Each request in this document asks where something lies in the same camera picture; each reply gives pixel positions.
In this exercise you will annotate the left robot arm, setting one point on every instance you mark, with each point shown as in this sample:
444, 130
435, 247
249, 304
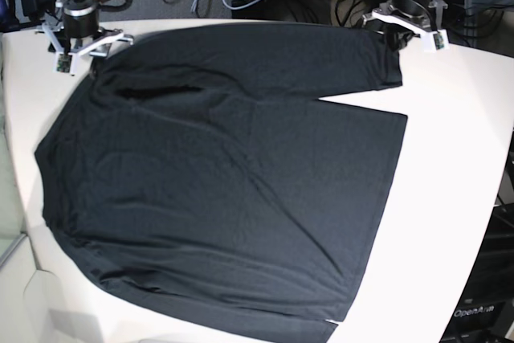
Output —
403, 20

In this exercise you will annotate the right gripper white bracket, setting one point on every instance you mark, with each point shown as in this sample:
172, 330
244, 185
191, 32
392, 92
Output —
79, 33

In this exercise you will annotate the black OpenArm case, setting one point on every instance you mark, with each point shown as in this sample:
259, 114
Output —
484, 312

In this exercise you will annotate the dark navy long-sleeve shirt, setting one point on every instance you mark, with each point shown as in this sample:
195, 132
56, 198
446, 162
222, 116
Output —
205, 174

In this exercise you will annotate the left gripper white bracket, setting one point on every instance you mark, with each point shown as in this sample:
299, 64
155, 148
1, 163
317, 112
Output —
399, 21

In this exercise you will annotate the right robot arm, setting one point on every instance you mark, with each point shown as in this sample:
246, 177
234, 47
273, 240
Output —
78, 33

